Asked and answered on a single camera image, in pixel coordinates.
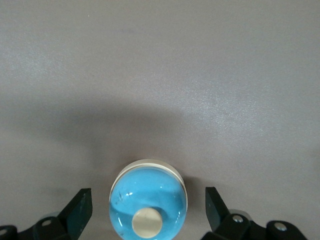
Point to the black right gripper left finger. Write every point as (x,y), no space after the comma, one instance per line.
(75,217)

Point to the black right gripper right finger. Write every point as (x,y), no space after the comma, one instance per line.
(218,217)

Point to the blue dome call bell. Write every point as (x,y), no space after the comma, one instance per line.
(147,190)

